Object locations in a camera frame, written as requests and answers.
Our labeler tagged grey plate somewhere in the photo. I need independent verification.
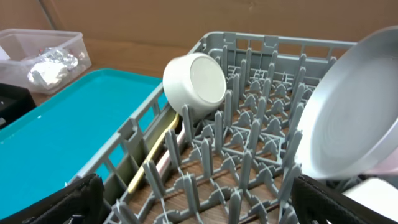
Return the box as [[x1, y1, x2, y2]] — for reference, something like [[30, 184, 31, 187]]
[[295, 26, 397, 179]]

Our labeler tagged grey dishwasher rack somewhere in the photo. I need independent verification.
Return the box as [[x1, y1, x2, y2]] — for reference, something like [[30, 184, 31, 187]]
[[77, 32, 353, 223]]

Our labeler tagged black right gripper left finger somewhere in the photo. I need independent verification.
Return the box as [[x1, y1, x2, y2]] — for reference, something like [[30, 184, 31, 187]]
[[1, 174, 104, 224]]

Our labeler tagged white tissue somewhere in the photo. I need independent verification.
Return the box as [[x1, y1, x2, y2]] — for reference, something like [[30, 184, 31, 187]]
[[27, 61, 69, 90]]

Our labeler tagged red candy wrapper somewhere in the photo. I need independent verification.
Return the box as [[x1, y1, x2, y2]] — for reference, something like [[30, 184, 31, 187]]
[[39, 47, 78, 70]]

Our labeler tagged white paper cup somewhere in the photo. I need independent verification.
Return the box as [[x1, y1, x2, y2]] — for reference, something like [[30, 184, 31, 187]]
[[343, 177, 397, 221]]

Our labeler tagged teal plastic tray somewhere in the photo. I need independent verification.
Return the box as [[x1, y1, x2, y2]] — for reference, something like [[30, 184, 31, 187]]
[[1, 69, 160, 218]]

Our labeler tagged pink plate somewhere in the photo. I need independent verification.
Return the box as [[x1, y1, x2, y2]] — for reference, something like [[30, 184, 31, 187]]
[[365, 154, 397, 175]]

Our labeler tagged clear plastic bin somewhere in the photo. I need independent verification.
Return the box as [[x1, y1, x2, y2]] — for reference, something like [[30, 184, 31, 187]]
[[1, 29, 91, 95]]

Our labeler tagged white plastic spoon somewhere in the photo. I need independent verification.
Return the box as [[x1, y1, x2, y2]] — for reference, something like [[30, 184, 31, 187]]
[[156, 125, 185, 177]]

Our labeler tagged black tray bin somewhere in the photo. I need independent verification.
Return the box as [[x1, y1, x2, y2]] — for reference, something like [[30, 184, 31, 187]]
[[1, 83, 36, 129]]

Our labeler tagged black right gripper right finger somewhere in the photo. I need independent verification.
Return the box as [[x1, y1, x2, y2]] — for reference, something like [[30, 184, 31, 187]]
[[291, 175, 397, 224]]

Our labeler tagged yellow plastic spoon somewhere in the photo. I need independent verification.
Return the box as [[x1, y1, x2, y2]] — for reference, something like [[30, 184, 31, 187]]
[[127, 113, 179, 194]]

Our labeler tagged bowl of rice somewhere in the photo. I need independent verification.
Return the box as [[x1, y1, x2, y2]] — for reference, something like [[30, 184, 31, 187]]
[[162, 52, 227, 120]]

